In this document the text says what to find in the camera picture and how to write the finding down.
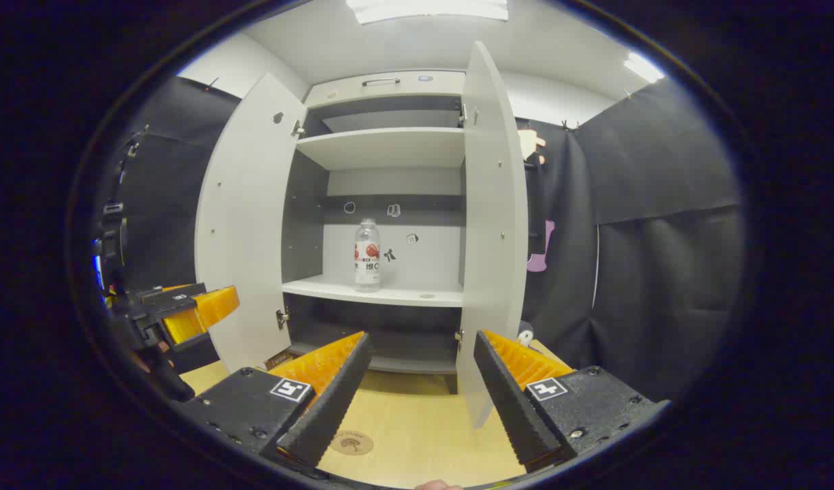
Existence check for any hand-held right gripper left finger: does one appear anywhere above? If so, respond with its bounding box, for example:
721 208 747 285
179 331 373 470

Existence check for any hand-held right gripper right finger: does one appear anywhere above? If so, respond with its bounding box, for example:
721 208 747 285
473 329 671 474

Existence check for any round cork coaster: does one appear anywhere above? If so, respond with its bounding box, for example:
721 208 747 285
330 430 375 456

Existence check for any white cabinet door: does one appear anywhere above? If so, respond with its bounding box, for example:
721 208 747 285
195 73 309 374
456 41 530 429

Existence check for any clear bottle red label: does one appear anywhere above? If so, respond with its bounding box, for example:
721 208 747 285
354 218 382 292

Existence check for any white cabinet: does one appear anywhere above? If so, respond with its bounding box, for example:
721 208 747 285
195 41 530 429

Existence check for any white cabinet shelf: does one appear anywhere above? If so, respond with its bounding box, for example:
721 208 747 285
296 127 465 171
282 276 464 308

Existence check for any black backdrop cloth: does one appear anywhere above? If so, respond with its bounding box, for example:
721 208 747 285
94 75 744 406

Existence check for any ceiling light panel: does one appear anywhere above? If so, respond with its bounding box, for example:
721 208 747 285
624 52 665 84
346 0 510 25

